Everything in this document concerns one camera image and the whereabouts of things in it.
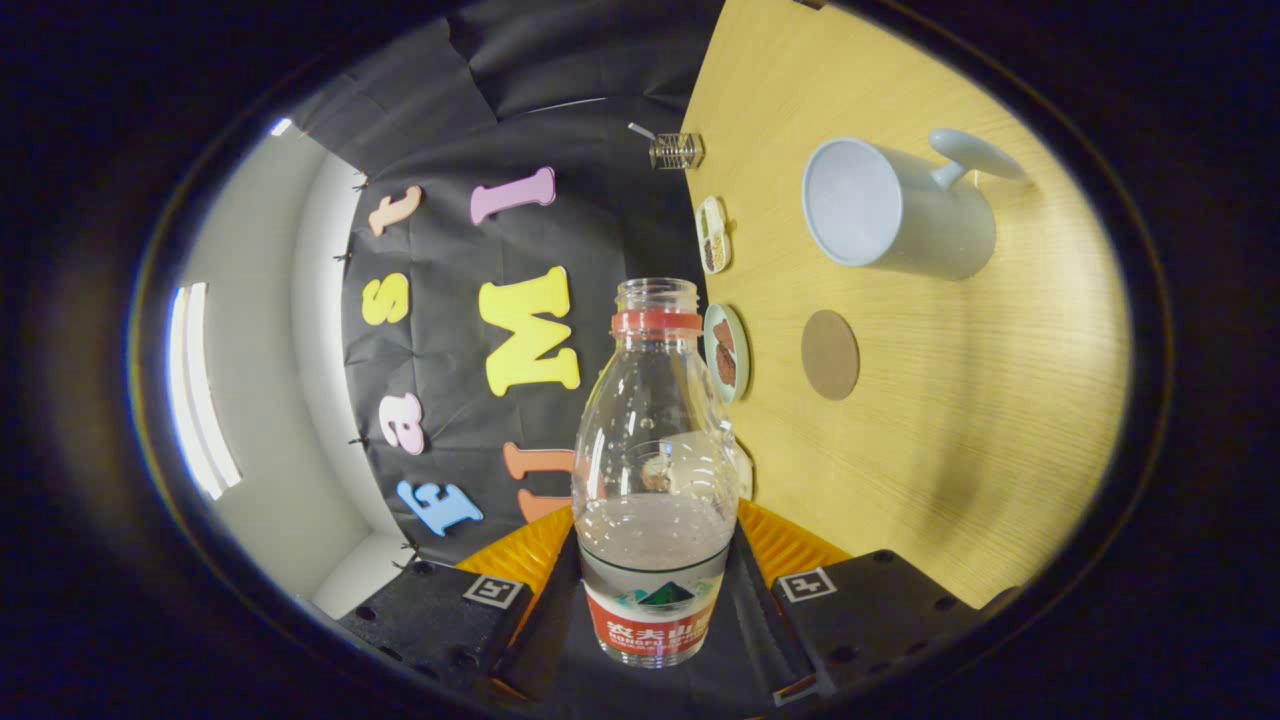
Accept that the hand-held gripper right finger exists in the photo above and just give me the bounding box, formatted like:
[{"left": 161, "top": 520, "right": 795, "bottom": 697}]
[{"left": 735, "top": 498, "right": 1021, "bottom": 706}]

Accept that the clear plastic juice bottle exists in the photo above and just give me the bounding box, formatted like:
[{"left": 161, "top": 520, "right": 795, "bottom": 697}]
[{"left": 570, "top": 277, "right": 741, "bottom": 669}]

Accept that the black backdrop cloth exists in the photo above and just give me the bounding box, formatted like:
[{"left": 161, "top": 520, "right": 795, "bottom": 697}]
[{"left": 290, "top": 0, "right": 741, "bottom": 566}]

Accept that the long ceiling light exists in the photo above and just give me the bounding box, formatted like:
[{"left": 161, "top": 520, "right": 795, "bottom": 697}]
[{"left": 165, "top": 282, "right": 243, "bottom": 501}]

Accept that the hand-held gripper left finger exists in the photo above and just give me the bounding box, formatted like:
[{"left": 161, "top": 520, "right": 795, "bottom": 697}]
[{"left": 335, "top": 503, "right": 586, "bottom": 701}]

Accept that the wooden table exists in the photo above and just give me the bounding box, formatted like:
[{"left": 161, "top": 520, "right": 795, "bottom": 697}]
[{"left": 680, "top": 0, "right": 1131, "bottom": 611}]

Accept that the pale green round plate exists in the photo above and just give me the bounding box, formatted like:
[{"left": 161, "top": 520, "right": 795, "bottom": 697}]
[{"left": 703, "top": 303, "right": 751, "bottom": 404}]

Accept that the brown round coaster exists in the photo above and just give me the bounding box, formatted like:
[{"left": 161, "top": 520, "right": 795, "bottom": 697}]
[{"left": 800, "top": 309, "right": 861, "bottom": 402}]

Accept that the light blue cup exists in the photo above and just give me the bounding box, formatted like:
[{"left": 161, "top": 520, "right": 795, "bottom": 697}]
[{"left": 802, "top": 127, "right": 1028, "bottom": 281}]

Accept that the white toaster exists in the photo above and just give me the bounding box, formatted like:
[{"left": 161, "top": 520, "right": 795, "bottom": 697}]
[{"left": 725, "top": 435, "right": 754, "bottom": 501}]

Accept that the small wire basket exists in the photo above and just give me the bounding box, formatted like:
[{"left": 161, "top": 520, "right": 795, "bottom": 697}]
[{"left": 650, "top": 132, "right": 706, "bottom": 171}]

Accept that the small white oval dish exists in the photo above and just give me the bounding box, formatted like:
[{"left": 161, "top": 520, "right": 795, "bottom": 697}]
[{"left": 695, "top": 195, "right": 733, "bottom": 276}]

